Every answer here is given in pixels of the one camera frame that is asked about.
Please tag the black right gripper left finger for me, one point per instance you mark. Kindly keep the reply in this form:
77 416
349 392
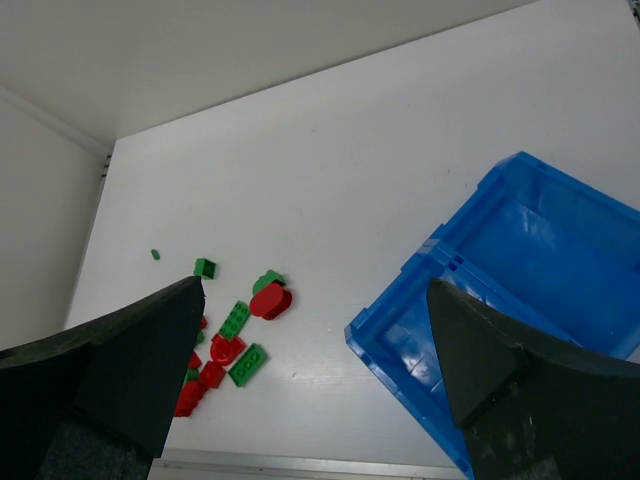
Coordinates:
96 401

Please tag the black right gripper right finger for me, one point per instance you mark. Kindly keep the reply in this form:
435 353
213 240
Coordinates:
529 405

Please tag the green 2x3 lego brick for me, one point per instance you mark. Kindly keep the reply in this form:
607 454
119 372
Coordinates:
248 365

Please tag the green 2x4 lego brick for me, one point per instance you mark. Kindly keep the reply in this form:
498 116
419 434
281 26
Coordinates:
235 321

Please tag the small green lego cube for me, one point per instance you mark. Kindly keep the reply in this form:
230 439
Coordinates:
204 268

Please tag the red rounded lego brick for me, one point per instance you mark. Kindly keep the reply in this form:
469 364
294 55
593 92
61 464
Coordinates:
271 301

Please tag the green rounded lego brick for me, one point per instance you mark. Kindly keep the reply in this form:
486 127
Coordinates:
268 278

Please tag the red long toothed lego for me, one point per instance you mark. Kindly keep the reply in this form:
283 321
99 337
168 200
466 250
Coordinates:
191 394

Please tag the red square lego brick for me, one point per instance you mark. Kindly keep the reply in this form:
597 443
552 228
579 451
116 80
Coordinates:
211 375

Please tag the red arch lego piece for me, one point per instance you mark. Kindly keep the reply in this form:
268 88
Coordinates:
225 352

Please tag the blue plastic divided bin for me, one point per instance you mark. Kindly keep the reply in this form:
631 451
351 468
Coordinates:
531 242

